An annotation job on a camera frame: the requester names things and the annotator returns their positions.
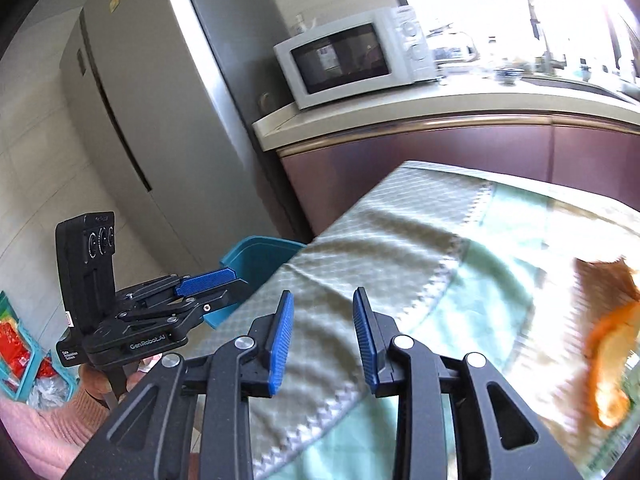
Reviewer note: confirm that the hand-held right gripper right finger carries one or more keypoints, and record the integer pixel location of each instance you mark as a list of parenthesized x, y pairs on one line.
[(364, 345)]

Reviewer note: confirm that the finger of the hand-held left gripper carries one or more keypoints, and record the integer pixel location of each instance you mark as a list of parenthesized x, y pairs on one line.
[(220, 297), (205, 281)]

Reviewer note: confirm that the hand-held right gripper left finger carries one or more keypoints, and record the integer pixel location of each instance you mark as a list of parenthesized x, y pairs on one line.
[(281, 345)]

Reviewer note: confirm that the blue plastic trash bin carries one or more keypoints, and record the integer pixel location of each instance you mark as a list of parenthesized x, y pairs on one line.
[(250, 260)]

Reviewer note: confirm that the orange peel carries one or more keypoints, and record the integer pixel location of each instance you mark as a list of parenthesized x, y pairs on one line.
[(612, 277), (607, 355)]

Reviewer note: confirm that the person's left forearm pink sleeve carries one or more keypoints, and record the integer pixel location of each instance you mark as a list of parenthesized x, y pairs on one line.
[(45, 435)]

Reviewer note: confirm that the person's left hand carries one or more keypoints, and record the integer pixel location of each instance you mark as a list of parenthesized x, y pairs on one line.
[(95, 382)]

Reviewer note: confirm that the small teal plastic basket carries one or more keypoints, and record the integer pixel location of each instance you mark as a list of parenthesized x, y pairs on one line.
[(62, 372)]

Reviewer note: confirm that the clear plastic bag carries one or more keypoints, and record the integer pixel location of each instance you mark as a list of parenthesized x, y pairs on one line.
[(47, 392)]

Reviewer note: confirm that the large teal plastic basket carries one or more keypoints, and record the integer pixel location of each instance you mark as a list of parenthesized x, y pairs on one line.
[(25, 385)]

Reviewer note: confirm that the green patterned tablecloth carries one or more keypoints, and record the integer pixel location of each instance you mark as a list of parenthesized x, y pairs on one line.
[(400, 240)]

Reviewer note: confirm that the large red packet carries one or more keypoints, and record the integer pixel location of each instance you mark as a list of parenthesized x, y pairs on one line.
[(12, 347)]

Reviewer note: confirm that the maroon kitchen cabinet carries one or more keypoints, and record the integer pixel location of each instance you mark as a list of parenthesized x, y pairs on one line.
[(425, 160)]

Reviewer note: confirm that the silver refrigerator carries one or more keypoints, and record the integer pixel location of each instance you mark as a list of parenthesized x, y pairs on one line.
[(165, 85)]

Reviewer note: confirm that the white microwave oven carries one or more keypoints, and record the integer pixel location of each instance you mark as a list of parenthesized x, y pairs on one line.
[(345, 57)]

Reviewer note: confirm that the small bowl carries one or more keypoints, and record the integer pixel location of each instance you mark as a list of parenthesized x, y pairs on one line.
[(509, 75)]

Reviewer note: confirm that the glass kettle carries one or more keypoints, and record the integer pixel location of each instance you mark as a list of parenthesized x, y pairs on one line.
[(452, 45)]

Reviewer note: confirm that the kitchen sink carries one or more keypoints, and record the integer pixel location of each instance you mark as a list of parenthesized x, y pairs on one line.
[(570, 85)]

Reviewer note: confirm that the metal faucet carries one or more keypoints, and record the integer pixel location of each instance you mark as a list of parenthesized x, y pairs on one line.
[(540, 25)]

